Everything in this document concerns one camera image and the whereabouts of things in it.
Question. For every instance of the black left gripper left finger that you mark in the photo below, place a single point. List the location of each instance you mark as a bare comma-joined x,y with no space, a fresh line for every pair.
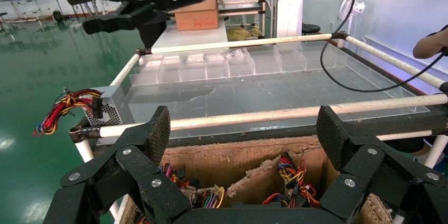
133,173

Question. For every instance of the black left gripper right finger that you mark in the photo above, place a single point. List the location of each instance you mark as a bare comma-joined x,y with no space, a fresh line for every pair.
371,173

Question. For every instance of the person bare forearm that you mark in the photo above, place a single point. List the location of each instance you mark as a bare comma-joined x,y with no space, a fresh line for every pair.
428,45

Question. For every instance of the person in black clothes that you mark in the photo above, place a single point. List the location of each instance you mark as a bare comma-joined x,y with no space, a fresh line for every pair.
150,35

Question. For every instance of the worn brown cardboard box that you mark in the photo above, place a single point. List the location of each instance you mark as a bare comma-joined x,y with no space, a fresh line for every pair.
217,163

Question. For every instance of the white background table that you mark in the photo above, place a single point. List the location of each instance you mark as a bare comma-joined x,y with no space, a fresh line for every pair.
189,38

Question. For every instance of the closed orange-brown carton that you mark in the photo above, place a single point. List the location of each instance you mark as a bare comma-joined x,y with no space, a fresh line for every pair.
196,19

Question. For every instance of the white pipe rack cart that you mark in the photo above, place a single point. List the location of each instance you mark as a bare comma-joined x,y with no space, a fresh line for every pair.
280,113

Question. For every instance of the clear acrylic divider tray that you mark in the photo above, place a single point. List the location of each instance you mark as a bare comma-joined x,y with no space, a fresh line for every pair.
266,89

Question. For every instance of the yellow crumpled cloth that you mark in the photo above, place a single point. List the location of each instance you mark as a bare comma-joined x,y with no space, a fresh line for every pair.
241,33

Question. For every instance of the background pipe shelf rack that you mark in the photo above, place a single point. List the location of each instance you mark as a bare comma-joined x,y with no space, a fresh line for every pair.
245,4

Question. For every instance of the black round stool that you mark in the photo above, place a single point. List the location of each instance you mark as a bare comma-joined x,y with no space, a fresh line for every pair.
310,28

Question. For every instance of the white wall-mounted device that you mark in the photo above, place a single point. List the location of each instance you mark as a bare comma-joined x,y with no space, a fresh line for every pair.
351,7

